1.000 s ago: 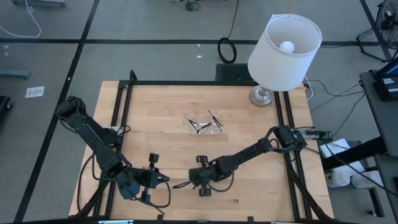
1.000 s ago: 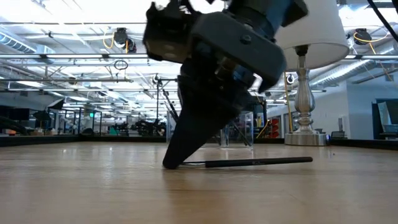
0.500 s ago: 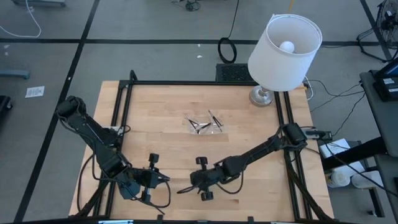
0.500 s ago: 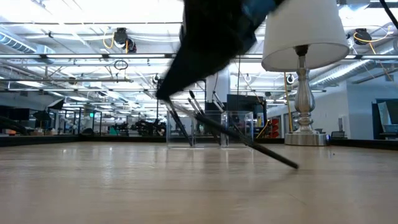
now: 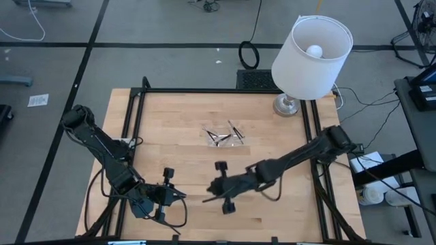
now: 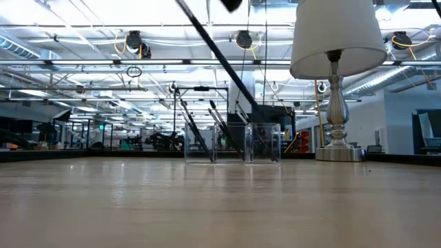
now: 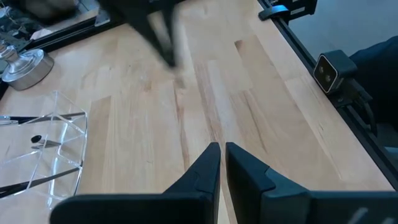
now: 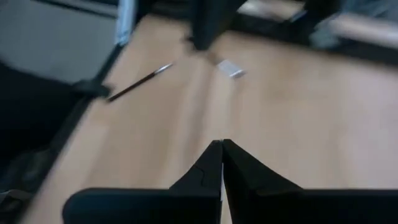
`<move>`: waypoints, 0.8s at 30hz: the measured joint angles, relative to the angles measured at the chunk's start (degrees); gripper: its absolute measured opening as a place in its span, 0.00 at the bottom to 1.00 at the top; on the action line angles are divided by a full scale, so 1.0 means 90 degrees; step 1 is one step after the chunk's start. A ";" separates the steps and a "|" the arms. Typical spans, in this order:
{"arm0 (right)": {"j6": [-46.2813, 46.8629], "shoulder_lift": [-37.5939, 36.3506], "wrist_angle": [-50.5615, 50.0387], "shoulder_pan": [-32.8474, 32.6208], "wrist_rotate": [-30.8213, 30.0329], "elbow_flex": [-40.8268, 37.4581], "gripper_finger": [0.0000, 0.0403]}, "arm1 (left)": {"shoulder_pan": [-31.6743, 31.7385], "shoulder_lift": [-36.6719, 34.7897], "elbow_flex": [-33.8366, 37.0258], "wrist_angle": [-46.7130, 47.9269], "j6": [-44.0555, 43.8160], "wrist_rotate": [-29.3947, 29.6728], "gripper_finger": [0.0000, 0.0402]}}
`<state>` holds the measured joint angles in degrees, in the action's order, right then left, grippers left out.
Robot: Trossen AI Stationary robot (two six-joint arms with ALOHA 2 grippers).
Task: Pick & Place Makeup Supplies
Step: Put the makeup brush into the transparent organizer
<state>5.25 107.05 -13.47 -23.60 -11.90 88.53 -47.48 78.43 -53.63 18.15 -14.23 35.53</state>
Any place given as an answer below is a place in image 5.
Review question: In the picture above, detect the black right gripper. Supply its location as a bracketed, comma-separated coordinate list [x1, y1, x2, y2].
[206, 161, 260, 215]

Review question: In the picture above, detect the grey side table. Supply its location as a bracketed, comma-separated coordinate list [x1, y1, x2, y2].
[393, 77, 436, 171]

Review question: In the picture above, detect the white paper towel roll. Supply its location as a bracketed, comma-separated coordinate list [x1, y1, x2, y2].
[360, 185, 385, 206]
[384, 186, 420, 207]

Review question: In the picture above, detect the grey desk foot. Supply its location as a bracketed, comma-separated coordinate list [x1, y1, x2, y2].
[0, 76, 33, 88]
[12, 0, 72, 8]

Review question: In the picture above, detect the black coiled floor cable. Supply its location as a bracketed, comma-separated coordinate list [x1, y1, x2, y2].
[237, 0, 262, 71]

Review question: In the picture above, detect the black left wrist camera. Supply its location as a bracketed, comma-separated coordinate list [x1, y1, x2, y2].
[131, 193, 154, 218]

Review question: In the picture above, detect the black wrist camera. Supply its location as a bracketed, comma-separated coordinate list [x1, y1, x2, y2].
[131, 193, 154, 218]
[231, 173, 258, 193]

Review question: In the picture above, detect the black object on floor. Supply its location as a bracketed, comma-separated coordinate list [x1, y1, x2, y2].
[0, 105, 14, 123]

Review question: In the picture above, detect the black cable bundle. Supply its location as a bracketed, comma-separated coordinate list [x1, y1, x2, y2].
[200, 0, 221, 14]

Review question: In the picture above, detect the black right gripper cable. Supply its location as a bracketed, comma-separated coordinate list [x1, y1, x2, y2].
[259, 175, 284, 203]

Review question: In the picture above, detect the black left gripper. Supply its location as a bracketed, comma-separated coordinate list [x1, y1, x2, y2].
[149, 167, 187, 224]

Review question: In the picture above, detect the clear acrylic brush organizer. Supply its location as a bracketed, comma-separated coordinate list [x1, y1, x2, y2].
[203, 128, 247, 149]

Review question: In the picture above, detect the black floor fan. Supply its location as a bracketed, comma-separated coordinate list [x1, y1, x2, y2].
[390, 0, 436, 69]

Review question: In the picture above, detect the black perforated box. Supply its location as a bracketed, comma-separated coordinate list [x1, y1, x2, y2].
[235, 69, 273, 91]

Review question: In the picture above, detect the blue screen laptop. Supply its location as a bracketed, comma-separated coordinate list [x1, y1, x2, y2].
[408, 63, 436, 86]

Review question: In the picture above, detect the white shade silver table lamp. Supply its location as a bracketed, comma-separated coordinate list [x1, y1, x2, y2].
[271, 14, 354, 118]

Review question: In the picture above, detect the black box with labels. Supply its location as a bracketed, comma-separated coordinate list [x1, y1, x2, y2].
[407, 83, 436, 112]

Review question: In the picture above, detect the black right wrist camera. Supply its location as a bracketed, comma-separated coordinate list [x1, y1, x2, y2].
[231, 173, 258, 193]

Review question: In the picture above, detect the white paper sheet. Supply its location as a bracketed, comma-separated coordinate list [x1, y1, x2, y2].
[27, 93, 50, 108]

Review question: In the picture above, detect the white cardboard box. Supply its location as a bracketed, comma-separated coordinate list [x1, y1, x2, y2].
[347, 150, 384, 174]

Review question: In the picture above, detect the black aluminium table frame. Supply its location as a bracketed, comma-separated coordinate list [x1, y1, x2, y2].
[81, 76, 367, 245]

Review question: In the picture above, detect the black left camera cable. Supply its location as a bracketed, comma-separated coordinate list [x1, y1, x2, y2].
[155, 195, 189, 229]

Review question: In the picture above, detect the black fluffy-head makeup brush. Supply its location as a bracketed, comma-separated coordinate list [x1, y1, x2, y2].
[213, 133, 233, 146]

